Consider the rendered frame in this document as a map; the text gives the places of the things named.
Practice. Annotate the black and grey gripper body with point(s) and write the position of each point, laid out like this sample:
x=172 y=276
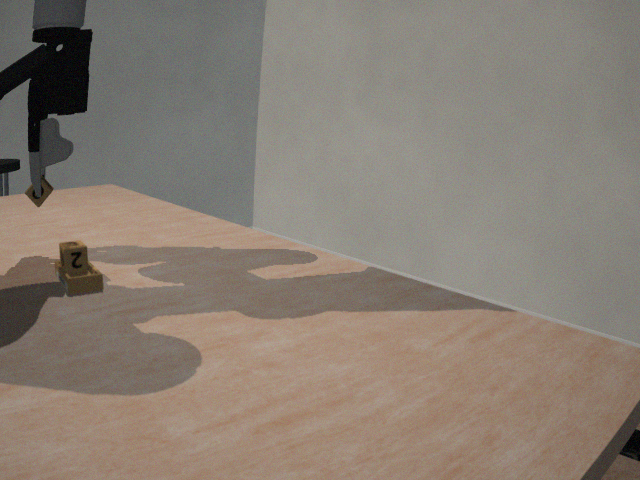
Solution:
x=55 y=93

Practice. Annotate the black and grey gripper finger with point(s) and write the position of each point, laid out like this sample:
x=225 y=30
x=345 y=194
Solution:
x=59 y=136
x=42 y=154

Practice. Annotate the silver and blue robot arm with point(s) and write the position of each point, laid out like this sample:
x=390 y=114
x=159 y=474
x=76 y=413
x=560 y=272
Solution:
x=47 y=13

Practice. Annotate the brown wooden tray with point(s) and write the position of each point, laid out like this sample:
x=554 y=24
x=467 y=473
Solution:
x=80 y=282

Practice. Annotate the tan wooden number cube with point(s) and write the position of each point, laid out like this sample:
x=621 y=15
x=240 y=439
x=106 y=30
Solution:
x=46 y=190
x=73 y=257

